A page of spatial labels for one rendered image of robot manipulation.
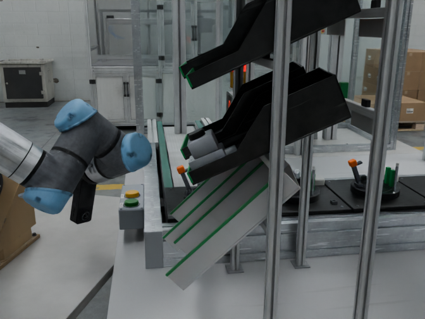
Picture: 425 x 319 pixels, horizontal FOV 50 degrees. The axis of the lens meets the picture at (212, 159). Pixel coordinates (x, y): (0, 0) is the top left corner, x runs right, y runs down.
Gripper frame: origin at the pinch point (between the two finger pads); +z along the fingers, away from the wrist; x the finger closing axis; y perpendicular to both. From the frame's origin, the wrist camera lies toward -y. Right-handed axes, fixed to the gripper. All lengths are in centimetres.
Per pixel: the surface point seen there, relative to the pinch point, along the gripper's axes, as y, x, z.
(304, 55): 45, -120, -27
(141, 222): -11.4, -22.7, -7.1
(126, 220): -10.0, -19.7, -4.6
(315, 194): -15, -53, -46
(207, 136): -2, 6, -56
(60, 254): -14.8, -6.0, 7.9
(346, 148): 3, -149, -24
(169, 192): -4.5, -34.3, -9.5
